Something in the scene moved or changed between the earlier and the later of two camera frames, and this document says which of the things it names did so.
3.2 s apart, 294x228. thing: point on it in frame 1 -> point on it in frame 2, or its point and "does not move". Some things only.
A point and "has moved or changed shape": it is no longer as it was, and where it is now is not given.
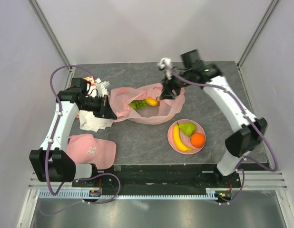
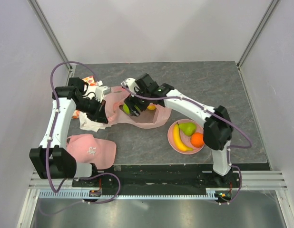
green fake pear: x=188 y=128 does not move
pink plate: x=200 y=129 does not move
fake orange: x=197 y=139 does not move
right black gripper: x=168 y=86 -> x=132 y=101
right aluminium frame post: x=272 y=6 does not move
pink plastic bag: x=120 y=98 has moved or changed shape
